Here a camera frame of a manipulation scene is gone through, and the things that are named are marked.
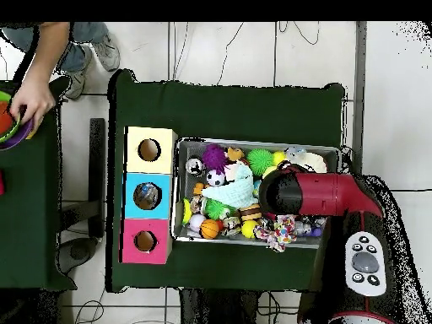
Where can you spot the cream knitted cloth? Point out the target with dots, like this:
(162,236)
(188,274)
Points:
(312,161)

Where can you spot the mint green knitted cloth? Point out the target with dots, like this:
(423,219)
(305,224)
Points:
(233,192)

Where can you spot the green bowl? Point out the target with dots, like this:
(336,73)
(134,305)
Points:
(8,133)

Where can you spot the orange bowl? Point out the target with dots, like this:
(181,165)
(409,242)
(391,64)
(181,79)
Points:
(3,118)

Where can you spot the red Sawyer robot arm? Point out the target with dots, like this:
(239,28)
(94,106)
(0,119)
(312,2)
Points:
(320,195)

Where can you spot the person's forearm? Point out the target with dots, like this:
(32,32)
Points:
(50,47)

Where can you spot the silver mesh bin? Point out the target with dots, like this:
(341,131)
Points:
(189,236)

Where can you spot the wooden three-hole box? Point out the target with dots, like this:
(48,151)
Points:
(148,167)

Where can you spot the person's hand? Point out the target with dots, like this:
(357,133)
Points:
(32,99)

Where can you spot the small clear plastic bottle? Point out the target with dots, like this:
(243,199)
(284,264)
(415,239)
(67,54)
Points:
(295,152)

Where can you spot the green koosh ball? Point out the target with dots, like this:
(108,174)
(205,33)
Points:
(260,161)

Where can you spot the brown striped toy burger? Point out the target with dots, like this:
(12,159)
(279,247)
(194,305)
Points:
(250,212)

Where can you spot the toy soccer ball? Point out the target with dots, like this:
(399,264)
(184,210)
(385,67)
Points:
(215,178)

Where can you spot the purple spiky ball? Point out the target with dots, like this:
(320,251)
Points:
(214,157)

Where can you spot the dark green table cloth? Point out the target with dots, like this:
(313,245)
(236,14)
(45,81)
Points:
(236,111)

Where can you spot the silver drink can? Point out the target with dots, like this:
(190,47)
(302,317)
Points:
(194,166)

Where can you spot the orange toy basketball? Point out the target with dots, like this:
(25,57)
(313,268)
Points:
(209,229)

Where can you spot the white toy baseball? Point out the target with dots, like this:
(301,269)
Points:
(196,222)

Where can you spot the black stand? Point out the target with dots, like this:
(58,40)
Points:
(98,168)

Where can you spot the person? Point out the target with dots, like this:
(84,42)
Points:
(81,57)

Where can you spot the dark green side-table cloth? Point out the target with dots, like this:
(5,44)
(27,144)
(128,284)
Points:
(30,202)

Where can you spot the pink cup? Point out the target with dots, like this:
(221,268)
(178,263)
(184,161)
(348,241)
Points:
(1,184)

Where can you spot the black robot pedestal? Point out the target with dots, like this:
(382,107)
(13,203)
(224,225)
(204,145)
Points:
(209,310)

